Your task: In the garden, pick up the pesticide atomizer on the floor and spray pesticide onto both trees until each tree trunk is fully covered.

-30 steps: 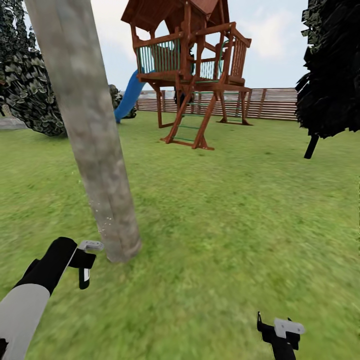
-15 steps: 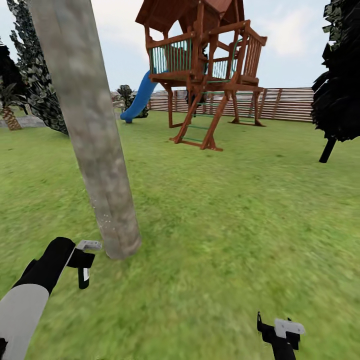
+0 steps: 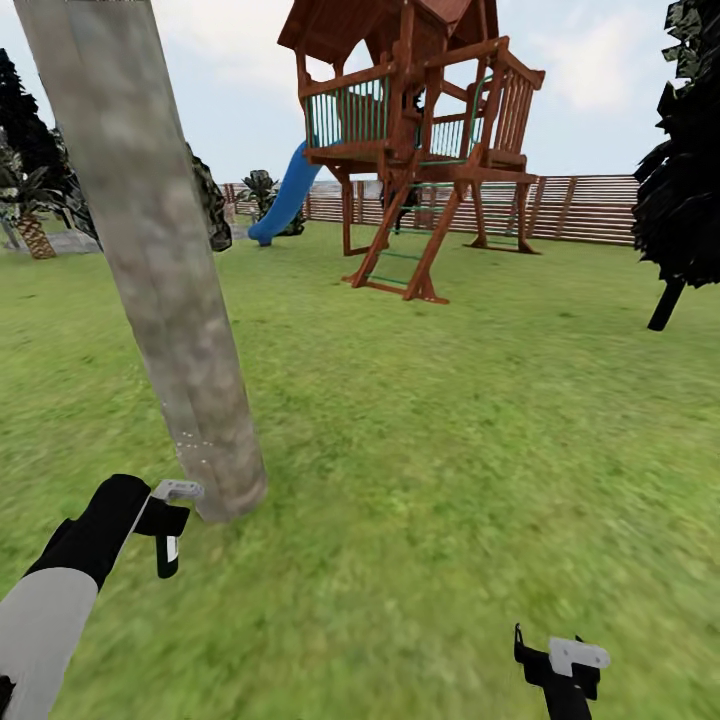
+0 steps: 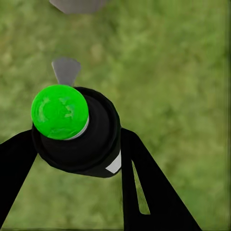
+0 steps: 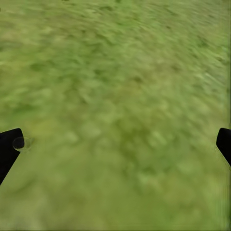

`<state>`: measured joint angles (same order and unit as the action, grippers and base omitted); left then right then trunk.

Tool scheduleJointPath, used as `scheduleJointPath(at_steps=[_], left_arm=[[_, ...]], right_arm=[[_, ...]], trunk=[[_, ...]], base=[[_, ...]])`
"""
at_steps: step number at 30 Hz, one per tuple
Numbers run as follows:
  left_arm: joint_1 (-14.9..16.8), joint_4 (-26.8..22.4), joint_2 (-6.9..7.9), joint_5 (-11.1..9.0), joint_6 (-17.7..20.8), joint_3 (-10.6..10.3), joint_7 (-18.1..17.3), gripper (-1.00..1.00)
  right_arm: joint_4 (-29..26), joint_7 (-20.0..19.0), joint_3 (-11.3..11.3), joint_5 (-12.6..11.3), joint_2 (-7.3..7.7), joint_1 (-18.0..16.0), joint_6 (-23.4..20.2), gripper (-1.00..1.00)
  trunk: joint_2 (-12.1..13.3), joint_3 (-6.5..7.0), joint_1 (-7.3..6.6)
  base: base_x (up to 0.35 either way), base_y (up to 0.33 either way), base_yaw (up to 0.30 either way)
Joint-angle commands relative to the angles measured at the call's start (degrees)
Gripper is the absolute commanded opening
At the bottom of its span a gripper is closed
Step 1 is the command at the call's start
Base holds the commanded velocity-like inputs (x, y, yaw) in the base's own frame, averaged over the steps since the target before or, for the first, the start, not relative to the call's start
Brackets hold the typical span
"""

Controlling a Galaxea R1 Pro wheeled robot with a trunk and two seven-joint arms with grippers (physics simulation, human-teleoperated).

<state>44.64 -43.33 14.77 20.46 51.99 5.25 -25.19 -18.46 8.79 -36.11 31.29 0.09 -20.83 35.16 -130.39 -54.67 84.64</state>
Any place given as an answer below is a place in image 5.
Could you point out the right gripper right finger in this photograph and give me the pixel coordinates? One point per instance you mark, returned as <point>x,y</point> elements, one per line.
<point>224,143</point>

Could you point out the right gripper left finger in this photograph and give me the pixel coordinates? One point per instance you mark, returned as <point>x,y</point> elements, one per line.
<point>12,143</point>

